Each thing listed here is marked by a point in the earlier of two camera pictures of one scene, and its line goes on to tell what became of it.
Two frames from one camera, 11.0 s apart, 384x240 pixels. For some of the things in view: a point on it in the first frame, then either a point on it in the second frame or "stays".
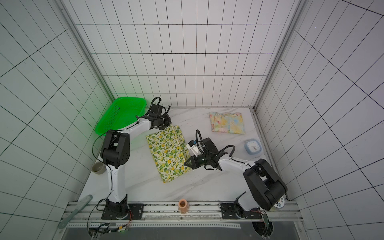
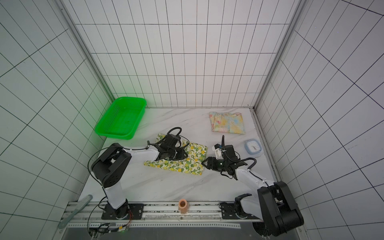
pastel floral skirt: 227,123 stays
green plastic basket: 124,110 stays
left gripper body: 163,121 → 177,149
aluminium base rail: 178,216 stays
